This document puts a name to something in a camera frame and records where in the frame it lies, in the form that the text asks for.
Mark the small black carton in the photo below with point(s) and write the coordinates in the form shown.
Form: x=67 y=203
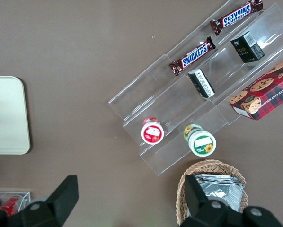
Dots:
x=246 y=48
x=201 y=82

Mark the light tan wicker basket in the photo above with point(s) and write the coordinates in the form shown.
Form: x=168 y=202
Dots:
x=183 y=189

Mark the red tartan cookie box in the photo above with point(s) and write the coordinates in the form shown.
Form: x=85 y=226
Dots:
x=264 y=92

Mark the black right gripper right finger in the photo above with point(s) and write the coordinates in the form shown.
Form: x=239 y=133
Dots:
x=200 y=208

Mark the red lid cup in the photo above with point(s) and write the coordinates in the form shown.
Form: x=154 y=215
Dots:
x=152 y=132

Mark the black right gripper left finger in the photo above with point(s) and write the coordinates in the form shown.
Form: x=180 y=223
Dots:
x=51 y=205

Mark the cream plastic tray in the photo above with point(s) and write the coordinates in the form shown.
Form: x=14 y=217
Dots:
x=6 y=113

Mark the green lid cup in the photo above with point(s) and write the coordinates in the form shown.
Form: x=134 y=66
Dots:
x=201 y=142

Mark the stack of foil trays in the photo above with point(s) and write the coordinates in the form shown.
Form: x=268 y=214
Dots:
x=224 y=191

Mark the clear acrylic stepped shelf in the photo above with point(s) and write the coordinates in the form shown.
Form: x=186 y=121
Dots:
x=179 y=99

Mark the Snickers chocolate bar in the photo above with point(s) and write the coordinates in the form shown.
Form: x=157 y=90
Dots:
x=236 y=16
x=193 y=56

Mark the clear acrylic bottle rack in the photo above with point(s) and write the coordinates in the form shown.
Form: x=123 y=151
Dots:
x=25 y=197

